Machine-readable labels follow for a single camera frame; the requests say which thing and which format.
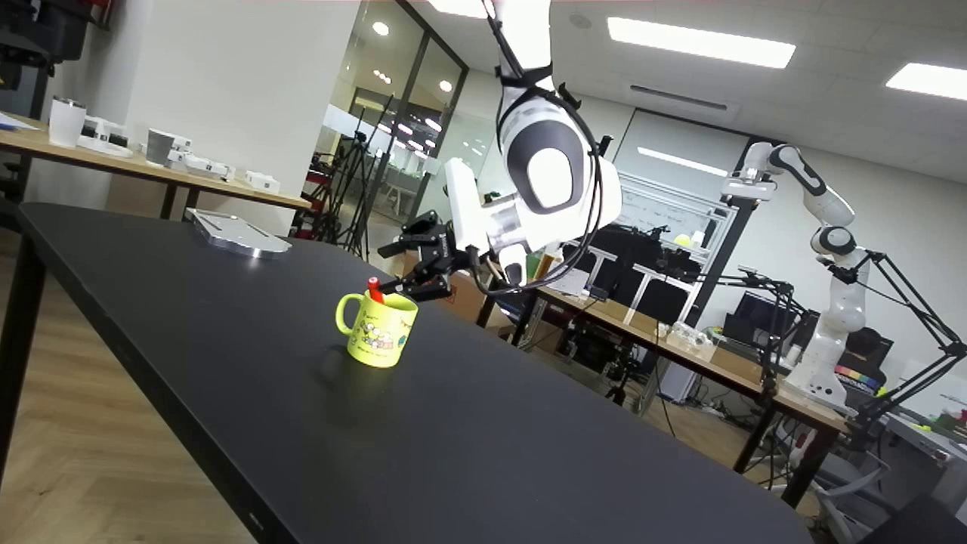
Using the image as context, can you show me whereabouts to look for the aluminium frame rack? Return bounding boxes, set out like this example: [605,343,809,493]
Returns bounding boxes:
[601,162,738,325]

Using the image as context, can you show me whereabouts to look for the yellow-green mug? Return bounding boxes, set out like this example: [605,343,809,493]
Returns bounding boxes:
[332,288,421,372]

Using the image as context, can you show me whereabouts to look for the long ceiling light panel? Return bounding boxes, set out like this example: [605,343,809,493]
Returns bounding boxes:
[605,11,801,74]

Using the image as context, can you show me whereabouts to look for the cardboard box with red label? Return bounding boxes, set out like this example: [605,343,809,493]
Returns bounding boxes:
[440,271,491,323]

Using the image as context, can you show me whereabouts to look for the black camera tripod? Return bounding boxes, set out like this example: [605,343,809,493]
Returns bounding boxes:
[315,131,406,261]

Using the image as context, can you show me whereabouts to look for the long wooden table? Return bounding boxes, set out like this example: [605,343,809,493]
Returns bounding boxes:
[0,114,315,223]

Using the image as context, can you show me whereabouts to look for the wooden desk with black legs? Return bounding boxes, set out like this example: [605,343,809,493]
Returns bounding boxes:
[473,268,853,510]

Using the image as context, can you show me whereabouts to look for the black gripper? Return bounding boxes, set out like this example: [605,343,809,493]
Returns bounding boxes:
[375,222,505,306]

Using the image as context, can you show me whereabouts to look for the black computer monitor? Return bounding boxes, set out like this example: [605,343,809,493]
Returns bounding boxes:
[837,325,896,394]

